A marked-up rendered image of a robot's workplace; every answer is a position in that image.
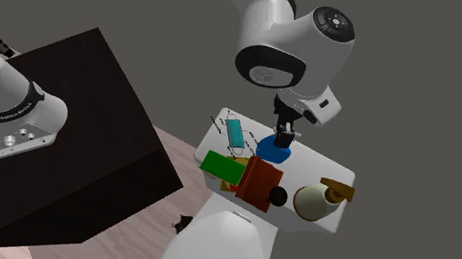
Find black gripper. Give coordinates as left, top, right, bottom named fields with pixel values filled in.
left=267, top=94, right=307, bottom=152

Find blue round dish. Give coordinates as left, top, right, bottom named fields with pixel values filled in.
left=255, top=132, right=294, bottom=165

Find white toilet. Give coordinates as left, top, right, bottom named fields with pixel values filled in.
left=157, top=100, right=364, bottom=259

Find teal face mask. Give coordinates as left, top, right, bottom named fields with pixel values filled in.
left=205, top=106, right=265, bottom=162

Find red-brown box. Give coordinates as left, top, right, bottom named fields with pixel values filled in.
left=233, top=153, right=286, bottom=215

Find black round knob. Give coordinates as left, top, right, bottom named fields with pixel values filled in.
left=266, top=185, right=290, bottom=209

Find green box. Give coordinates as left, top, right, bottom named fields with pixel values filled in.
left=197, top=149, right=248, bottom=188

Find cream soap dispenser brown pump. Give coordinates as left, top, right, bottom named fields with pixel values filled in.
left=290, top=173, right=357, bottom=228

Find yellow flat box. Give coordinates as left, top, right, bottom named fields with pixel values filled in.
left=219, top=154, right=252, bottom=195

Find small black floor object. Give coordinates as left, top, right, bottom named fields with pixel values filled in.
left=171, top=213, right=195, bottom=236

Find dark robot stand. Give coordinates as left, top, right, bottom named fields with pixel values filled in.
left=0, top=14, right=203, bottom=259

